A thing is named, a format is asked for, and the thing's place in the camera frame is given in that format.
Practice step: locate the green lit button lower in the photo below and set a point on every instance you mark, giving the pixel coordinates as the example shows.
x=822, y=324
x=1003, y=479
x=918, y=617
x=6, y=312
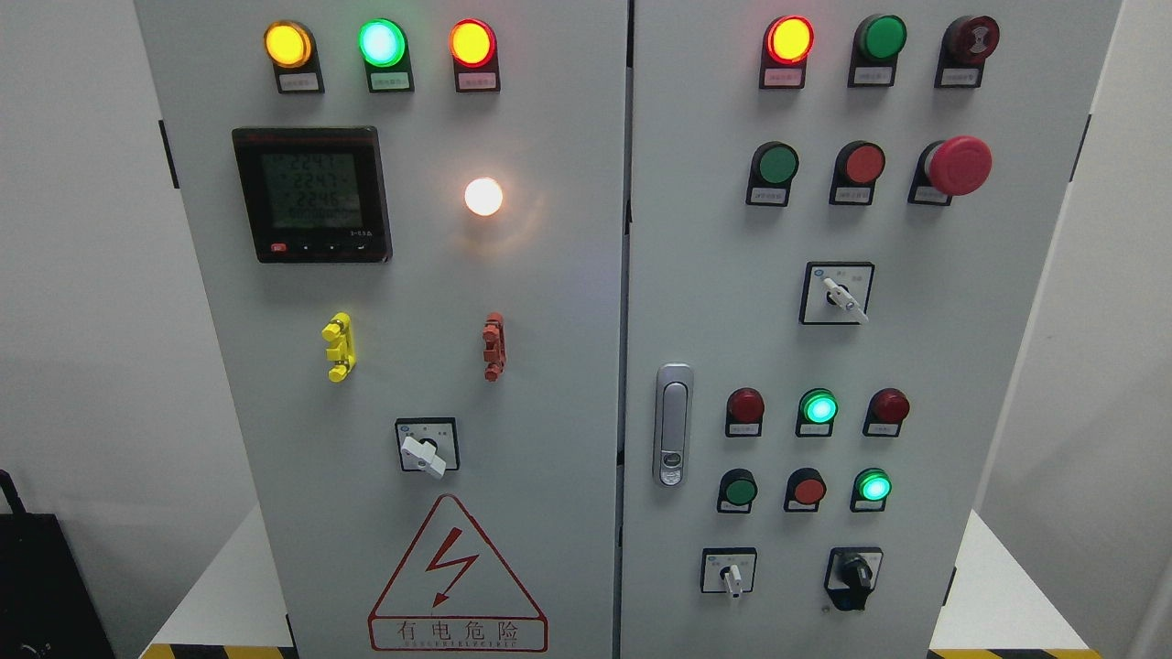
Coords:
x=870, y=491

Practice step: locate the green push button lower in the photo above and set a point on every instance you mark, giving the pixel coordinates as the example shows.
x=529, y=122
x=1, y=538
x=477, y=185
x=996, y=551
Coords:
x=737, y=491

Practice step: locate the left grey cabinet door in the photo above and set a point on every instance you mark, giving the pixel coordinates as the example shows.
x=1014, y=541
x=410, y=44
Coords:
x=538, y=447

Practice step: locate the red electric hazard warning sticker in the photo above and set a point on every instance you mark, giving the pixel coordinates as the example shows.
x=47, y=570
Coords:
x=453, y=592

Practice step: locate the silver door handle lock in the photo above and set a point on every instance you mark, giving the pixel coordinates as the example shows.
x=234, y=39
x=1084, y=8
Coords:
x=673, y=395

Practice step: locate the green unlit indicator top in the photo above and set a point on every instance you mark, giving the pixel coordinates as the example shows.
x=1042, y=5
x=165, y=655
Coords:
x=876, y=44

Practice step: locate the dark red indicator right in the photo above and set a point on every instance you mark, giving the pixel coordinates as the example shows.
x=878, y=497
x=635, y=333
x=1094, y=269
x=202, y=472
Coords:
x=886, y=413

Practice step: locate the white rotary switch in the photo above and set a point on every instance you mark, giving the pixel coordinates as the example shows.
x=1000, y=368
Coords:
x=728, y=571
x=836, y=293

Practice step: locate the green push button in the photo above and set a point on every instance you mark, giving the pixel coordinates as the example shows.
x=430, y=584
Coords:
x=772, y=168
x=737, y=491

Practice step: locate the red push button lower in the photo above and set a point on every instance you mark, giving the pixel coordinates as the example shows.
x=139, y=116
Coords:
x=805, y=490

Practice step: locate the yellow indicator light top left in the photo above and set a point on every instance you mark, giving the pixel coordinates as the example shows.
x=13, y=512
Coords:
x=294, y=55

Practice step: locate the red-ringed orange indicator light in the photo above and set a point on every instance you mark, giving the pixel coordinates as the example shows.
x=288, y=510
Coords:
x=473, y=47

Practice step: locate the white rotary switch upper right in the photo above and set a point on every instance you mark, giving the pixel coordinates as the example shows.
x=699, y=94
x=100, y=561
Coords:
x=836, y=293

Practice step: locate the dark red indicator left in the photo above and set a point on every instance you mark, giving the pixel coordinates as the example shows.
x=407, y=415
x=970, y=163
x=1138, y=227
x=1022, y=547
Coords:
x=745, y=414

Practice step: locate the right grey cabinet door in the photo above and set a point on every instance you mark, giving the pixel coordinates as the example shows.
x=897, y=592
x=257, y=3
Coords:
x=717, y=284

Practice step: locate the white rotary switch lower right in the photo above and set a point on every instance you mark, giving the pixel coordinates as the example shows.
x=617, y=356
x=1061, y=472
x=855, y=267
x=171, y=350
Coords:
x=728, y=571

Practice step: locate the dark red buzzer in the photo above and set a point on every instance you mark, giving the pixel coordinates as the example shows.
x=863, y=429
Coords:
x=965, y=46

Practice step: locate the dark red indicator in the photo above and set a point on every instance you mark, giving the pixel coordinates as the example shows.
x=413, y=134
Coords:
x=886, y=413
x=745, y=414

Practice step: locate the green lit indicator light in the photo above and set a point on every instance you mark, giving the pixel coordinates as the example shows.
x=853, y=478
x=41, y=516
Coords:
x=386, y=56

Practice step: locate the red lit indicator right door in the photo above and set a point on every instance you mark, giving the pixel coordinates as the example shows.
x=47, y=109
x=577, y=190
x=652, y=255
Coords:
x=784, y=53

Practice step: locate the red push button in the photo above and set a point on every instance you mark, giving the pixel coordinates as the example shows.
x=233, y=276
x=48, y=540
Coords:
x=805, y=490
x=856, y=168

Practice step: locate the black digital power meter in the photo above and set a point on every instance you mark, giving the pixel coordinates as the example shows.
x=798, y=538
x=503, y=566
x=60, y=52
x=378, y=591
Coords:
x=314, y=194

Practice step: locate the green push button upper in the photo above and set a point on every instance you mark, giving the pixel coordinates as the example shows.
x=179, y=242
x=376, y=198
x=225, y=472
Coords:
x=772, y=168

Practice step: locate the red emergency stop mushroom button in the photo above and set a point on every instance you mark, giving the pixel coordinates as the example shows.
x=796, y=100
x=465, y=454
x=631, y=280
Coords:
x=948, y=168

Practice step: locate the white-handled rotary switch door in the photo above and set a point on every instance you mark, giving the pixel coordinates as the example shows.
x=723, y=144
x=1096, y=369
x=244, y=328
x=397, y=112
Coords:
x=428, y=445

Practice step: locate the grey cabinet door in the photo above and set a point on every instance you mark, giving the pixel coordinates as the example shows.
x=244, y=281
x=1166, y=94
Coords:
x=538, y=447
x=717, y=284

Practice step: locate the red push button upper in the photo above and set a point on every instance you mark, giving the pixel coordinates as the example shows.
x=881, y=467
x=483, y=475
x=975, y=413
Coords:
x=856, y=168

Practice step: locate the clear round lamp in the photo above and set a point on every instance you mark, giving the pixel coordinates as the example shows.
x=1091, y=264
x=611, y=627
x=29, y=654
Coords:
x=483, y=196

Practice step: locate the black bag at left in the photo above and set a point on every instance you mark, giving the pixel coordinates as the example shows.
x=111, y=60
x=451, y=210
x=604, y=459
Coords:
x=46, y=611

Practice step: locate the black knob selector switch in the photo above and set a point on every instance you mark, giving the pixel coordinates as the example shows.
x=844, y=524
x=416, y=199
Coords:
x=851, y=575

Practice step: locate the green lit indicator middle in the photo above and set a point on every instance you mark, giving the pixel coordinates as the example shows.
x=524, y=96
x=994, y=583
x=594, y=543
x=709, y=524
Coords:
x=815, y=414

